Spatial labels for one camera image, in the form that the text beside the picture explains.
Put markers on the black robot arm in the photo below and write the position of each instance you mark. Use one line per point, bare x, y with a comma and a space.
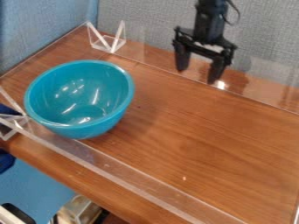
204, 39

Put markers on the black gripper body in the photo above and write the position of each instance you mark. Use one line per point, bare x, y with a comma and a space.
219, 47

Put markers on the clear box under table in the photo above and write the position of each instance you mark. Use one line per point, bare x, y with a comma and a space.
78, 211

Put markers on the clear acrylic barrier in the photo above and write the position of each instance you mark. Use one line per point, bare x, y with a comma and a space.
149, 188
257, 89

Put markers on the clear acrylic corner bracket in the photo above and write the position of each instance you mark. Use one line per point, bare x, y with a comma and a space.
104, 42

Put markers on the clear acrylic front barrier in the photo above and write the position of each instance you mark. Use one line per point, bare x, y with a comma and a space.
149, 188

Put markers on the clear acrylic left bracket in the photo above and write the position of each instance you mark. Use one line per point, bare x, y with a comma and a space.
12, 116

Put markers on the blue plastic bowl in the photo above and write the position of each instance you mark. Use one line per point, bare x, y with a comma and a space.
78, 98

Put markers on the black object bottom left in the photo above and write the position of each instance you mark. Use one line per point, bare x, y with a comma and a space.
10, 215

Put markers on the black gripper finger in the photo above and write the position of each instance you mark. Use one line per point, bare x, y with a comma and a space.
181, 55
216, 68

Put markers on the clear acrylic back barrier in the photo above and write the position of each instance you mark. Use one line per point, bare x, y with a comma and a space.
257, 89

